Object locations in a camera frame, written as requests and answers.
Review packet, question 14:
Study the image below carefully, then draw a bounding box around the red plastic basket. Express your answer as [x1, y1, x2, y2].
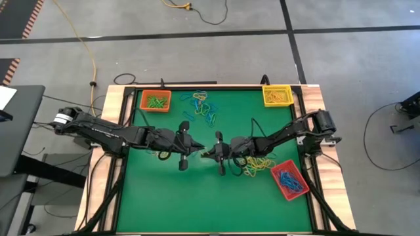
[270, 159, 310, 201]

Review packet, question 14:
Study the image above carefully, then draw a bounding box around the grey desk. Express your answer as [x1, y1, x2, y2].
[0, 172, 30, 236]

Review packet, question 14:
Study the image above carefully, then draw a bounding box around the white paper stack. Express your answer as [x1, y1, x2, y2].
[0, 85, 18, 111]

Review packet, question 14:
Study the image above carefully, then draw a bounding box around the black desk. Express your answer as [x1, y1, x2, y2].
[0, 85, 46, 178]

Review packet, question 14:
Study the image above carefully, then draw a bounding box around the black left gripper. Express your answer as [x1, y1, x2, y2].
[146, 121, 206, 171]

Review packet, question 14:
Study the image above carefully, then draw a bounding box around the yellow hanging power cable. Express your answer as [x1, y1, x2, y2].
[52, 0, 98, 88]

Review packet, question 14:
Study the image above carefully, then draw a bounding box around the yellow extension cord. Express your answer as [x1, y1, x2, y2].
[161, 0, 193, 10]

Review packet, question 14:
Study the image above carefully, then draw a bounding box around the orange plastic basket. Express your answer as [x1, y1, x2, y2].
[139, 90, 172, 113]

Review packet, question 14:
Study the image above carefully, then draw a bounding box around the yellow plastic basket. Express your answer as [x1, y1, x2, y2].
[262, 85, 295, 108]

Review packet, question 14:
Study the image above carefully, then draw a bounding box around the black aluminium table frame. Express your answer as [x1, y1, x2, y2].
[73, 81, 358, 236]

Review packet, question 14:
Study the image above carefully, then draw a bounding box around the right pile of bands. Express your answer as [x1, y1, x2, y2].
[251, 157, 275, 171]

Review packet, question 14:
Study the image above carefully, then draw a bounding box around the black floor equipment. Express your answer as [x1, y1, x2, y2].
[395, 90, 420, 121]

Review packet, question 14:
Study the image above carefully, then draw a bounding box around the right rubber band pile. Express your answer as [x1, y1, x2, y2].
[241, 156, 277, 178]

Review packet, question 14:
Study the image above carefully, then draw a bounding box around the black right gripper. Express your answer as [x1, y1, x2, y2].
[200, 130, 256, 176]

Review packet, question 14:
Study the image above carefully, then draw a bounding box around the green table mat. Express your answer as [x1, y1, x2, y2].
[116, 90, 312, 234]

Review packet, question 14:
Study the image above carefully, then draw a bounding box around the black striped floor mat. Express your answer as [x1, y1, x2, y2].
[0, 58, 21, 87]
[0, 0, 45, 39]

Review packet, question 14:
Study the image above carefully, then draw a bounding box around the black cable loop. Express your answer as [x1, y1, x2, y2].
[113, 72, 137, 85]

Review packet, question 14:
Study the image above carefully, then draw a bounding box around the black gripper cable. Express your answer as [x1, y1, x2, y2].
[250, 117, 268, 138]

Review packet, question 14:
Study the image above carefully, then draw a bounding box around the light wooden table board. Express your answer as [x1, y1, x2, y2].
[300, 84, 357, 230]
[74, 84, 132, 232]

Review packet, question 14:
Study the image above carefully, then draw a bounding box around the black floor cable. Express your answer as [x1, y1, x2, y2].
[362, 102, 420, 172]
[188, 0, 229, 26]

